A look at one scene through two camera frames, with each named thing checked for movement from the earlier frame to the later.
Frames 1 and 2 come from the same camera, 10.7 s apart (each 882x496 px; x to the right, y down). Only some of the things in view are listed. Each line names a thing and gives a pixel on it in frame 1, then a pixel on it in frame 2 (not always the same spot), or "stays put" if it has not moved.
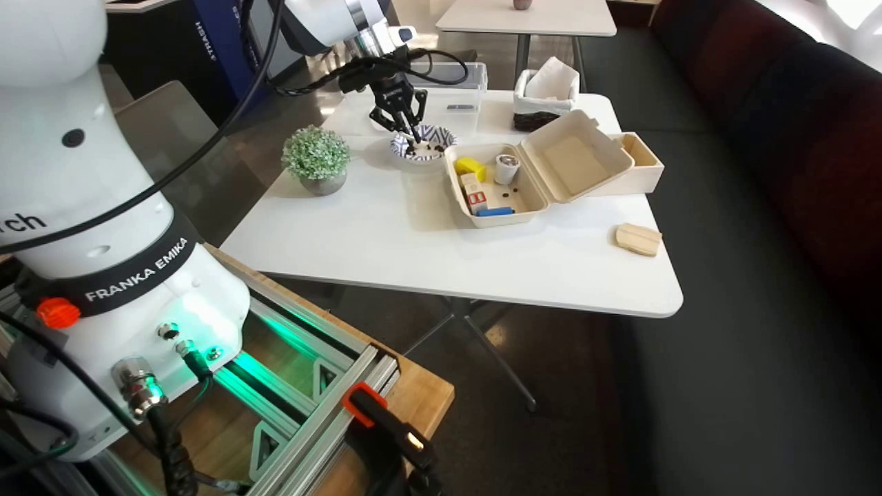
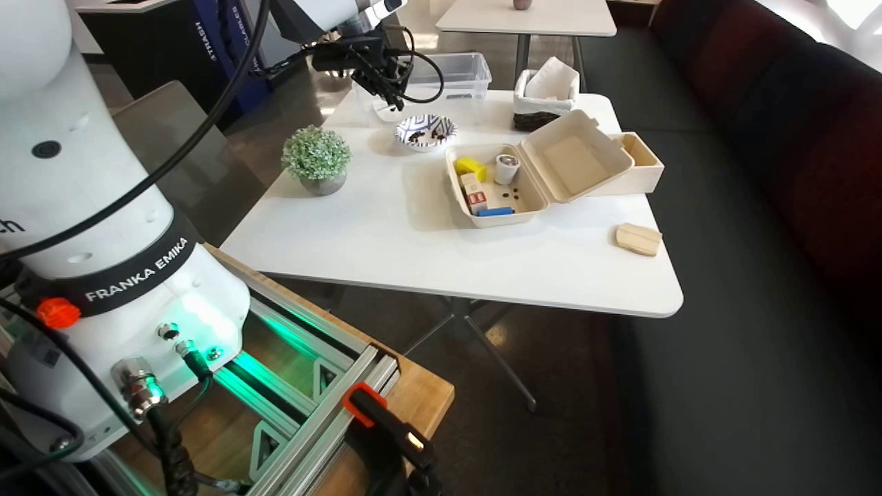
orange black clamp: (397, 457) stays put
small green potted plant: (318, 159) stays put
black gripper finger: (411, 125) to (397, 97)
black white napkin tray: (543, 92) stays put
